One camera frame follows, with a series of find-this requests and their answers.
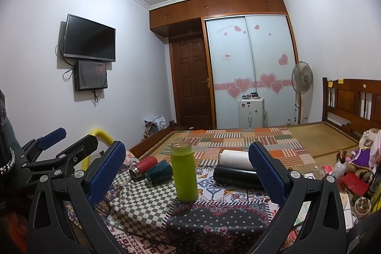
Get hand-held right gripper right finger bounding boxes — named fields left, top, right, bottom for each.
left=248, top=141, right=349, bottom=254

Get yellow foam tube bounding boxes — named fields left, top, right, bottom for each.
left=82, top=128, right=115, bottom=172

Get dark green cup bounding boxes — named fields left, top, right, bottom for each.
left=145, top=160, right=174, bottom=185

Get red box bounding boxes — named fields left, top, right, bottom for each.
left=341, top=172, right=370, bottom=195

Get patchwork blanket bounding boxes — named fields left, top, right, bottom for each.
left=155, top=127, right=316, bottom=168

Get glass jar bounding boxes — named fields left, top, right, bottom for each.
left=354, top=197, right=373, bottom=216

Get black cup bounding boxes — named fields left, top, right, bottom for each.
left=214, top=164, right=264, bottom=191

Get wooden door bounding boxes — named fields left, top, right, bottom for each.
left=169, top=33, right=214, bottom=128

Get red cup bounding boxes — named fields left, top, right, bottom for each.
left=129, top=156, right=158, bottom=182

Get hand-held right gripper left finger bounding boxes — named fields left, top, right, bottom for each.
left=27, top=140, right=127, bottom=254

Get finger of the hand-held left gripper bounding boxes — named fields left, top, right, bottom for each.
left=19, top=127, right=67, bottom=160
left=18, top=133, right=99, bottom=184

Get frosted wardrobe with heart stickers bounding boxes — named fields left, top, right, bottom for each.
left=204, top=14, right=299, bottom=130

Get white cup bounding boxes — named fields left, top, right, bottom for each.
left=219, top=149, right=253, bottom=170

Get pile of clothes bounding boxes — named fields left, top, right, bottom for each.
left=144, top=115, right=167, bottom=139

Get standing fan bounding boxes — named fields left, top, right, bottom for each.
left=291, top=60, right=314, bottom=125

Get green white checkered cloth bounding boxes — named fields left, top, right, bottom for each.
left=106, top=164, right=180, bottom=238

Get wooden overhead cabinets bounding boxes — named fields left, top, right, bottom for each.
left=149, top=0, right=291, bottom=38

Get white spray bottle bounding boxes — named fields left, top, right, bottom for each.
left=333, top=160, right=349, bottom=184

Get white small cabinet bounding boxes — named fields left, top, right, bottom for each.
left=237, top=97, right=266, bottom=130

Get wooden bed frame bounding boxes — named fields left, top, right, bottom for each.
left=129, top=78, right=381, bottom=159

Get doll in purple dress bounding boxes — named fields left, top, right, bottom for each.
left=336, top=129, right=381, bottom=181

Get bamboo mat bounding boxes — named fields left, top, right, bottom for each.
left=284, top=121, right=359, bottom=166

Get colourful patterned tablecloth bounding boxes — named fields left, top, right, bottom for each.
left=64, top=150, right=301, bottom=254

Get green glass bottle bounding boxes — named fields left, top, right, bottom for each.
left=170, top=141, right=199, bottom=203

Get wall-mounted television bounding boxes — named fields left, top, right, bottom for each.
left=63, top=14, right=116, bottom=63

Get black wall panel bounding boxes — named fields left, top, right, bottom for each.
left=74, top=60, right=108, bottom=92

